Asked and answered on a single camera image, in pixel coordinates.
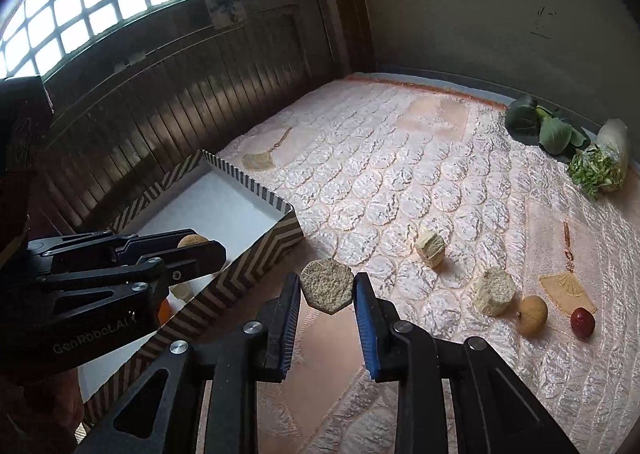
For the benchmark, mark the orange with stem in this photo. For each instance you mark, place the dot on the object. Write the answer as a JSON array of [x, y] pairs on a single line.
[[164, 312]]

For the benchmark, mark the flower picture on wall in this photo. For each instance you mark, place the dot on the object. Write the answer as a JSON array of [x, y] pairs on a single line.
[[225, 7]]

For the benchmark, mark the smooth red jujube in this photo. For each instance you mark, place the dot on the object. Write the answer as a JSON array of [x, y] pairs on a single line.
[[582, 323]]

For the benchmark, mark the round tan longan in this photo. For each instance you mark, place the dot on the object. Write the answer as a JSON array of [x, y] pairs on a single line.
[[194, 239]]

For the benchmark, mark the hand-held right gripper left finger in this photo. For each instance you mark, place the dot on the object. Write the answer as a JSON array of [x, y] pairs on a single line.
[[286, 334]]

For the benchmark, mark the green bok choy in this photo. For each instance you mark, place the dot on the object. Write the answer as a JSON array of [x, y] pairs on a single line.
[[542, 126]]

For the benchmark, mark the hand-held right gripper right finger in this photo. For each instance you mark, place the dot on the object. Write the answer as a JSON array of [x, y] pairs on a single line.
[[366, 334]]

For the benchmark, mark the greenish white cut chunk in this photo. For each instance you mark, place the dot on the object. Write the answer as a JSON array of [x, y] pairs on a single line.
[[431, 247]]

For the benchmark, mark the brown longan with stem tip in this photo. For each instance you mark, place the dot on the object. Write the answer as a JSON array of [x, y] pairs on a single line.
[[531, 315]]

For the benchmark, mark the small white cut chunk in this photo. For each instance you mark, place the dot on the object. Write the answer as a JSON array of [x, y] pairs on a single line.
[[181, 291]]

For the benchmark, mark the napa cabbage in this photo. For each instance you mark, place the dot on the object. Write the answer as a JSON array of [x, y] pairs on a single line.
[[602, 161]]

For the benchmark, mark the pink quilted bedspread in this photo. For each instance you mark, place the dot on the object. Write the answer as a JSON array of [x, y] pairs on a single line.
[[375, 173]]

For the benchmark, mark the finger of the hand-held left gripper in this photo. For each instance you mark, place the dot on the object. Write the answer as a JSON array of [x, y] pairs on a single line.
[[125, 245], [190, 261]]

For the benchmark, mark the striped cardboard box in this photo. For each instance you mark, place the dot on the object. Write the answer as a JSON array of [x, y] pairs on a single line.
[[250, 264]]

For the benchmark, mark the white hexagonal cut chunk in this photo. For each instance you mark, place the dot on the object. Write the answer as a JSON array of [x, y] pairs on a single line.
[[326, 285]]

